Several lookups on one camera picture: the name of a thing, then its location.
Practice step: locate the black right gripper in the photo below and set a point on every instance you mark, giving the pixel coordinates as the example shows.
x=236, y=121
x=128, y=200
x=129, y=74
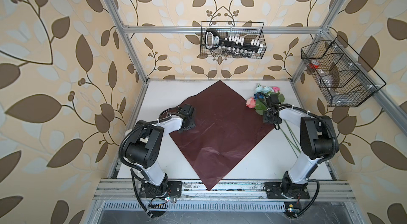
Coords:
x=265, y=118

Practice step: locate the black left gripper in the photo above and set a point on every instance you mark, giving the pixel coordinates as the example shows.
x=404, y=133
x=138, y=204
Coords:
x=193, y=123

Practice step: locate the magenta fake rose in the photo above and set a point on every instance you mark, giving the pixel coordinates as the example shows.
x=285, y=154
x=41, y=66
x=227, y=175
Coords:
x=286, y=129

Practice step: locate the pink fake rose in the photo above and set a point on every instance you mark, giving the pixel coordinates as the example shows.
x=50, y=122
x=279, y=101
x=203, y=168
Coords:
x=258, y=104

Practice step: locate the dark red wrapping paper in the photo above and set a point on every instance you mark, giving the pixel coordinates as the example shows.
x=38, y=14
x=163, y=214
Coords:
x=226, y=131

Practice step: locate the light blue fake rose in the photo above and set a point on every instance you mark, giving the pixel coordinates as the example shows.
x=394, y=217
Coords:
x=263, y=89

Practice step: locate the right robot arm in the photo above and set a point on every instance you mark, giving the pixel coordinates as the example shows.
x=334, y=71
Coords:
x=318, y=142

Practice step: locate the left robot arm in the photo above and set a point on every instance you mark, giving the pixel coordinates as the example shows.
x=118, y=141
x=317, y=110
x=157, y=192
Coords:
x=140, y=150

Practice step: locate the plastic bottle red cap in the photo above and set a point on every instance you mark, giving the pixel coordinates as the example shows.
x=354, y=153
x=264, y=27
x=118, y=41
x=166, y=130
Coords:
x=327, y=79

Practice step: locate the black tool in basket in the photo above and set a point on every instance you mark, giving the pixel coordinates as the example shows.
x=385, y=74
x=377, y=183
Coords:
x=239, y=41

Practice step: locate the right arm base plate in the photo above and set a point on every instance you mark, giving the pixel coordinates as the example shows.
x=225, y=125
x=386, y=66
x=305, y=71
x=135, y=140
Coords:
x=289, y=191

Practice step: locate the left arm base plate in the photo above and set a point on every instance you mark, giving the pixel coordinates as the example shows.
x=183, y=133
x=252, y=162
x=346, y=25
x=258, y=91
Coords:
x=172, y=189

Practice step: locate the back wire basket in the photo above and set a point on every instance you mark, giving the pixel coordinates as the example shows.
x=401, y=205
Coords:
x=231, y=24

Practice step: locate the wire basket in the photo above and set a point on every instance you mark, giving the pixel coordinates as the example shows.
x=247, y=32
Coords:
x=231, y=24
x=358, y=79

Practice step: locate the right wire basket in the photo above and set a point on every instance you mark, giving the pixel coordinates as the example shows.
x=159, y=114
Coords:
x=358, y=79

